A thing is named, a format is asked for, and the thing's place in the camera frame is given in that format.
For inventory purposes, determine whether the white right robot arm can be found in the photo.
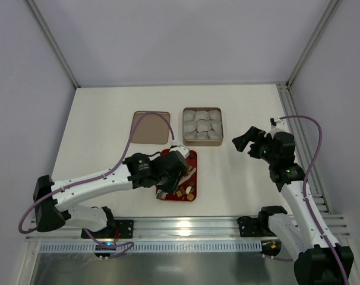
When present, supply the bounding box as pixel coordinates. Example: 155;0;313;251
232;126;354;284

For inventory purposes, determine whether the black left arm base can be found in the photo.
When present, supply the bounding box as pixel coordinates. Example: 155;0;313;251
81;218;135;240

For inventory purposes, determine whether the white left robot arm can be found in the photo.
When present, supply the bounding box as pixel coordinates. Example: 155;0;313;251
33;145;190;232

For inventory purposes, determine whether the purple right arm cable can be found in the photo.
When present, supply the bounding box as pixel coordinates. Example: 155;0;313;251
279;115;352;285

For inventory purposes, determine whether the aluminium right side rail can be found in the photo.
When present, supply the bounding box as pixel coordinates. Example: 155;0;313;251
277;83;331;215

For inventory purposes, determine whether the slotted cable duct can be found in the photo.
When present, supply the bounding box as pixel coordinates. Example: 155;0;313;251
39;240;262;254

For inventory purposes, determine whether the gold square tin box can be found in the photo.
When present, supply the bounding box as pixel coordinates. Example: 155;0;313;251
182;107;224;147

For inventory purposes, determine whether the aluminium rail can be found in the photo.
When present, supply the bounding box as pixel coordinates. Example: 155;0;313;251
277;83;331;215
25;215;352;242

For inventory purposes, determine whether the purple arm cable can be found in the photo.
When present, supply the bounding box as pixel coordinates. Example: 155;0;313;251
18;111;176;233
279;115;352;285

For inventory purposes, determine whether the gold tin lid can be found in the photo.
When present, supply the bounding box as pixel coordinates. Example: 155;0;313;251
131;114;170;145

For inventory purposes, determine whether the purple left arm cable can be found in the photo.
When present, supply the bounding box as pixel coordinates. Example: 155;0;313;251
18;111;176;233

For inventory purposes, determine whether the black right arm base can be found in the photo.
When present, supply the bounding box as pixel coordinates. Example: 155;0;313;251
237;216;276;238

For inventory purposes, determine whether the aluminium front rail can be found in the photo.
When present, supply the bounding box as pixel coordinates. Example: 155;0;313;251
25;215;352;242

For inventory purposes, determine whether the red rectangular tray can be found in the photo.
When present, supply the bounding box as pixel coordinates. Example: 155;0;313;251
159;150;198;202

